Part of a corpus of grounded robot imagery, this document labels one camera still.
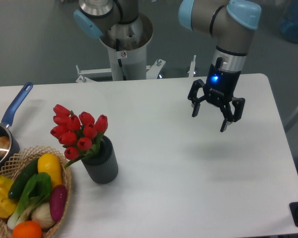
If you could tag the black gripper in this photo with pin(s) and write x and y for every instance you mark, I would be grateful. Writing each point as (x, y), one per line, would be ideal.
(219, 90)

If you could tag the red tulip bouquet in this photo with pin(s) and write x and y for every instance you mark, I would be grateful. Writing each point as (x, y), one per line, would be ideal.
(80, 135)

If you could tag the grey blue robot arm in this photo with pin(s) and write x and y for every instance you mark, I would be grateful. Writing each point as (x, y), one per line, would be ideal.
(232, 22)

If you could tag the dark grey ribbed vase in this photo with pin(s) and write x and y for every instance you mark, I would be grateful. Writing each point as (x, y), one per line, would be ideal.
(104, 167)

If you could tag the blue translucent container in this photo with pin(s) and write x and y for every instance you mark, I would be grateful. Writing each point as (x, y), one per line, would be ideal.
(288, 25)

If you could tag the yellow squash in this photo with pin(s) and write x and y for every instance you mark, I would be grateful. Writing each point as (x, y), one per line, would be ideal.
(50, 164)

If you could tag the purple eggplant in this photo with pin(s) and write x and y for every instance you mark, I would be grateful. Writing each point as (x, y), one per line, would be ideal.
(57, 202)

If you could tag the green bok choy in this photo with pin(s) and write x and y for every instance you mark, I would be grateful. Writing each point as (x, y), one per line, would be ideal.
(37, 190)

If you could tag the green cucumber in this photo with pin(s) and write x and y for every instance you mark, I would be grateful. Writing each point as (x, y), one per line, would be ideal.
(21, 180)

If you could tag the beige garlic bulb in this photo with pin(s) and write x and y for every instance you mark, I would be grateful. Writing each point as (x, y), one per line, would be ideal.
(42, 216)

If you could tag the brown bread roll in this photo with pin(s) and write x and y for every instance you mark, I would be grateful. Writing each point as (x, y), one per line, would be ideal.
(4, 146)

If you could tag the orange fruit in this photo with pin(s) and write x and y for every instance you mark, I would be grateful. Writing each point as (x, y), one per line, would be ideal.
(28, 229)

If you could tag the yellow bell pepper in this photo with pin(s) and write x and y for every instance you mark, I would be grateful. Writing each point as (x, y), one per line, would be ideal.
(7, 206)

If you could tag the woven wicker basket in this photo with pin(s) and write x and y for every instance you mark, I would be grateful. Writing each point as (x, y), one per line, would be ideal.
(17, 162)

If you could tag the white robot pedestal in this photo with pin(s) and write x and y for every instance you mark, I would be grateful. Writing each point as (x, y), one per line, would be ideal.
(128, 42)

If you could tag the white metal base frame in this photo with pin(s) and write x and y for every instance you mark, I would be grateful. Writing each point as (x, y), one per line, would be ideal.
(122, 72)

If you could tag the blue handled saucepan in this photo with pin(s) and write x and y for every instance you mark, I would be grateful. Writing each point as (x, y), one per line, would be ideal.
(8, 118)

